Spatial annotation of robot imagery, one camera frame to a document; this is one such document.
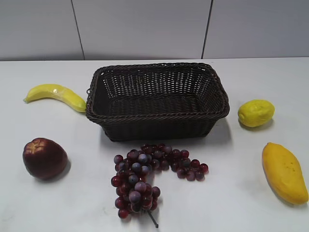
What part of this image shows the dark brown woven basket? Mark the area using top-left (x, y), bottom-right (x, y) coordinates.
top-left (86, 62), bottom-right (230, 142)

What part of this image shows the yellow mango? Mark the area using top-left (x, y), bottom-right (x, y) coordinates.
top-left (262, 143), bottom-right (309, 205)

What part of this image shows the yellow banana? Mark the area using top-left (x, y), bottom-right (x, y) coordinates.
top-left (24, 84), bottom-right (86, 113)

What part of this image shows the dark red apple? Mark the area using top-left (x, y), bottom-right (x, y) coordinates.
top-left (22, 138), bottom-right (68, 180)

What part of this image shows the yellow lemon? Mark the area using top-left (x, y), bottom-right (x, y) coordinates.
top-left (238, 100), bottom-right (275, 128)

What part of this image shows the red grape bunch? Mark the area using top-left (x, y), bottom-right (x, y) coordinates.
top-left (111, 143), bottom-right (209, 229)

